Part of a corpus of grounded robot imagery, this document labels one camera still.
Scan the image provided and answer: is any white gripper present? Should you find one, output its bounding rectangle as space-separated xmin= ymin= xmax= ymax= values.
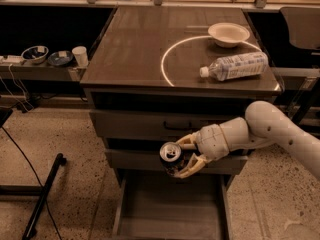
xmin=174 ymin=124 xmax=229 ymax=179

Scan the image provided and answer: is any blue pepsi can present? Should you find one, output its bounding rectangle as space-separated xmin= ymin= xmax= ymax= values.
xmin=159 ymin=142 xmax=187 ymax=178

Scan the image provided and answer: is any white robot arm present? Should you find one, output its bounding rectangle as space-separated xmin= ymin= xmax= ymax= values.
xmin=174 ymin=101 xmax=320 ymax=179

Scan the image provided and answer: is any open bottom drawer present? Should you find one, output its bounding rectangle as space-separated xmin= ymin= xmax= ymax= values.
xmin=112 ymin=170 xmax=233 ymax=240

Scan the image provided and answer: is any grey drawer cabinet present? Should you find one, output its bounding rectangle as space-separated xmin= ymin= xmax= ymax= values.
xmin=79 ymin=5 xmax=284 ymax=240

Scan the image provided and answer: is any clear plastic water bottle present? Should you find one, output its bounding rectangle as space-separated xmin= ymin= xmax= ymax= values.
xmin=199 ymin=52 xmax=268 ymax=82

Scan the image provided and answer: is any white bowl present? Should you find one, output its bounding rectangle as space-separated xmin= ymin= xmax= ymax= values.
xmin=208 ymin=23 xmax=250 ymax=48

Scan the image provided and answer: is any small white paper cup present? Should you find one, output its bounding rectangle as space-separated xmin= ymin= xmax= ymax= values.
xmin=72 ymin=46 xmax=88 ymax=67

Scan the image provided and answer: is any dark blue dish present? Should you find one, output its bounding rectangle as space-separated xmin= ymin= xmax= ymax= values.
xmin=47 ymin=51 xmax=73 ymax=66

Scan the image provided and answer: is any grey chair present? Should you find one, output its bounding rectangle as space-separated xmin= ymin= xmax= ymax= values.
xmin=280 ymin=7 xmax=320 ymax=50

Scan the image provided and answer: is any black stand leg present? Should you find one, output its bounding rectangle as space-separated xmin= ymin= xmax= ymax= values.
xmin=0 ymin=153 xmax=67 ymax=240

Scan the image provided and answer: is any silver bowl on shelf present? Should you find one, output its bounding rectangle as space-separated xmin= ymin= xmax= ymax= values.
xmin=21 ymin=45 xmax=49 ymax=65

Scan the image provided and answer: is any white power strip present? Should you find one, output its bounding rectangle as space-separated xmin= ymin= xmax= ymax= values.
xmin=0 ymin=55 xmax=23 ymax=64

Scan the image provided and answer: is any black floor cable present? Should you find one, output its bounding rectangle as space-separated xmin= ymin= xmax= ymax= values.
xmin=1 ymin=125 xmax=63 ymax=240

